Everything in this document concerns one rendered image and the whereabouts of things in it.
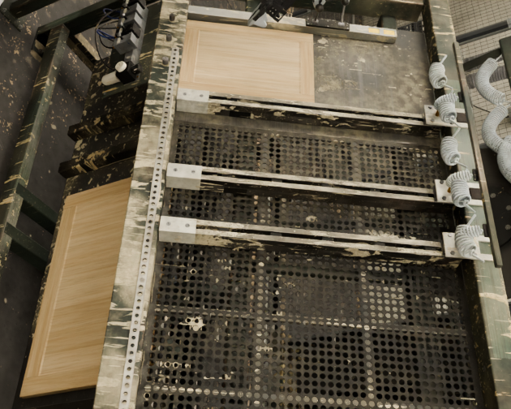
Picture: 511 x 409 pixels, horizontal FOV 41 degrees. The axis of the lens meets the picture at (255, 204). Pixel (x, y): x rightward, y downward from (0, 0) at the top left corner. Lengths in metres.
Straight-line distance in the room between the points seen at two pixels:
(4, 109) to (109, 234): 0.89
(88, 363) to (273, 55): 1.49
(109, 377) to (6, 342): 0.98
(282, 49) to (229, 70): 0.28
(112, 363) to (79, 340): 0.48
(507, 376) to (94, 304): 1.47
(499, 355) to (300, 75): 1.40
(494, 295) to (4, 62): 2.39
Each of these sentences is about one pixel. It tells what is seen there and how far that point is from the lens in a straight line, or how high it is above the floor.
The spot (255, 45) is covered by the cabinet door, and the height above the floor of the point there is 1.15.
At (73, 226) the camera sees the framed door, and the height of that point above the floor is 0.33.
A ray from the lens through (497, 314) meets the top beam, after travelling 2.45.
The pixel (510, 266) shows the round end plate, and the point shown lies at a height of 1.93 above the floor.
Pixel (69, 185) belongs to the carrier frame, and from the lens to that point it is 3.19.
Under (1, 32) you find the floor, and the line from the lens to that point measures 3.56.
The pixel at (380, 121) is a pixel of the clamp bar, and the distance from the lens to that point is 2.83.
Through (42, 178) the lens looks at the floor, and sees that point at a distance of 3.43.
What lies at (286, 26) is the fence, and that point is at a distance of 3.19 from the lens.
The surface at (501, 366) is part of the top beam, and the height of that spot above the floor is 1.88.
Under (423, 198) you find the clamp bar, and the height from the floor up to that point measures 1.72.
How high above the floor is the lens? 2.13
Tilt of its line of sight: 22 degrees down
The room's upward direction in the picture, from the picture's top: 76 degrees clockwise
